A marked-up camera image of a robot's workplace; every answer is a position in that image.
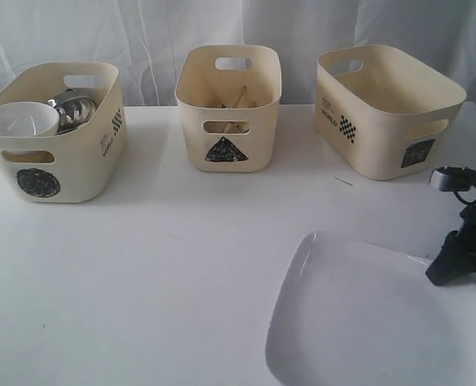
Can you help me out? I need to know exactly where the steel bowl with handle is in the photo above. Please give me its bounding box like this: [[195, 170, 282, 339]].
[[46, 88, 97, 135]]

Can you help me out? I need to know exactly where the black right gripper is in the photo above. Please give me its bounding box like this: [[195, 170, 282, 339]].
[[425, 205, 476, 286]]

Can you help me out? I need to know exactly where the white rectangular plate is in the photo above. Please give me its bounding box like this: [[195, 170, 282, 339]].
[[265, 232, 476, 385]]

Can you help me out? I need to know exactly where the white round bowl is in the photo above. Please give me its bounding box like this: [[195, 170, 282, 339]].
[[0, 101, 60, 138]]

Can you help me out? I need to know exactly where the white curtain backdrop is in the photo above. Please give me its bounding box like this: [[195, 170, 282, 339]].
[[0, 1, 476, 105]]

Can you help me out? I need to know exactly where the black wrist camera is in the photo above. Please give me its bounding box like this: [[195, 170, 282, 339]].
[[429, 166, 476, 206]]

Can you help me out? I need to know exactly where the cream bin square mark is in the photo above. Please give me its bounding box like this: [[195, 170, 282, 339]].
[[314, 44, 467, 180]]

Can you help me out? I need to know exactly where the cream bin circle mark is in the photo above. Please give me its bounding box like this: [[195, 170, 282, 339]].
[[0, 62, 127, 203]]

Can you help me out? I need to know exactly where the cream bin triangle mark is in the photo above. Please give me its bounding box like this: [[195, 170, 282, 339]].
[[174, 45, 282, 173]]

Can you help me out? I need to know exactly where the wooden chopstick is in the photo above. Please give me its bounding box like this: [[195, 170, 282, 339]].
[[223, 101, 257, 134], [221, 84, 249, 136]]

